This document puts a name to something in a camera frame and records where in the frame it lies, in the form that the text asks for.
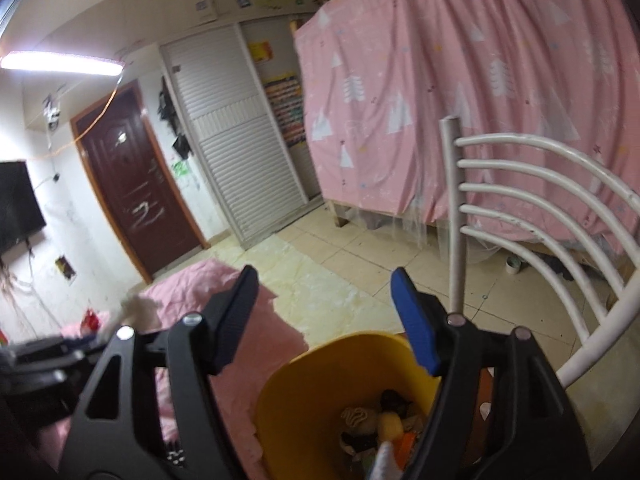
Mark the pink tree print curtain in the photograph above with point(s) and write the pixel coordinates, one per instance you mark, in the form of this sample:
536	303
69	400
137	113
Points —
475	85

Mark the green wall scribble sticker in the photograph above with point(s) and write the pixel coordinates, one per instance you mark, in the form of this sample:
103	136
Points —
182	170

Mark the dark brown sock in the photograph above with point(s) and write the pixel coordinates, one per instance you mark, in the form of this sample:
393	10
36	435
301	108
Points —
395	400

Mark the wooden bunk bed frame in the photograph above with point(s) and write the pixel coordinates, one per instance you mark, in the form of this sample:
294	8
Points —
342	212

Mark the dark shoes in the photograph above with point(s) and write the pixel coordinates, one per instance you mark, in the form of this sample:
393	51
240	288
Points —
560	267

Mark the dark red door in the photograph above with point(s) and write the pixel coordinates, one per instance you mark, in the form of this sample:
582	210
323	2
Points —
135	185

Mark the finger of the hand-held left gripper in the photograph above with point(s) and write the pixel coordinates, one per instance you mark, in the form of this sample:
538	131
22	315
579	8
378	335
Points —
45	372
55	345

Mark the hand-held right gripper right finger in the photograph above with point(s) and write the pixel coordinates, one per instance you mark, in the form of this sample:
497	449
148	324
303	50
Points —
415	320

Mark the cream sock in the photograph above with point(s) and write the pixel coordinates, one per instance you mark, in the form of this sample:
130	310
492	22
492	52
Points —
354	416

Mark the white tube light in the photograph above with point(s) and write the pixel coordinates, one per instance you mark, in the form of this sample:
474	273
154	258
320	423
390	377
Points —
60	61

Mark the small black wall plug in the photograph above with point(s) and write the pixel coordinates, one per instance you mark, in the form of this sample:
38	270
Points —
56	177

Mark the white metal chair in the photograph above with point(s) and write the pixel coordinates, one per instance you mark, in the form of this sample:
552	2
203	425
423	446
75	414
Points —
455	210

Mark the black white dotted cloth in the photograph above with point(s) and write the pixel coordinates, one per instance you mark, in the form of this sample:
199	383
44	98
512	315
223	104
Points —
173	455

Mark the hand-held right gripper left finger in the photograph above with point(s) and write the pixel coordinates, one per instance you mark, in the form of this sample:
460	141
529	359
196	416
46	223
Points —
235	320

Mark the yellow wall poster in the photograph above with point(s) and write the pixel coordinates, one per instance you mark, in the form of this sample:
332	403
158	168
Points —
261	51

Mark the hanging black bags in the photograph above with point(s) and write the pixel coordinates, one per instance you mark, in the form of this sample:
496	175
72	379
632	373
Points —
165	105

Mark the open wall socket box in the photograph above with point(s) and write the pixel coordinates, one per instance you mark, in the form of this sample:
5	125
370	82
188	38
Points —
65	268

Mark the black sock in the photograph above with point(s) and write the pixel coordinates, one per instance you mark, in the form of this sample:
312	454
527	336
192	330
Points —
357	443

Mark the white security camera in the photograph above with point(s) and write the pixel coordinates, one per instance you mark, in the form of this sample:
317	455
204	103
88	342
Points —
51	116

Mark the colourful grid poster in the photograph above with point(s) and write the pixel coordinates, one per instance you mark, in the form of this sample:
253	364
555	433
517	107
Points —
286	105

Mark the yellow plastic bin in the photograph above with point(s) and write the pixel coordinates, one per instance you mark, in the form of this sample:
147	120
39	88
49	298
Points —
310	390

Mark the yellow plush sock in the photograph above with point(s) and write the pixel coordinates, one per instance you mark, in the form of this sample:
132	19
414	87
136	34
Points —
390	427

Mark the white tape roll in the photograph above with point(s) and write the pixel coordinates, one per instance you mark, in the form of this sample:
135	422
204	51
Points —
512	263

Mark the pink bedsheet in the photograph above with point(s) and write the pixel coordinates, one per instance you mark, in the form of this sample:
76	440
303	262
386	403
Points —
240	400

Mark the red snack packet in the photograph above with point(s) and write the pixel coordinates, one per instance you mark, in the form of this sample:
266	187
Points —
91	321

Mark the black wall television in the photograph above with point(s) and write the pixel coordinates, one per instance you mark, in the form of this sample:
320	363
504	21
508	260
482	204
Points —
17	205

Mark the white slatted wardrobe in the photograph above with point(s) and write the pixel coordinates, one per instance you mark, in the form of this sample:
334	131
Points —
240	135

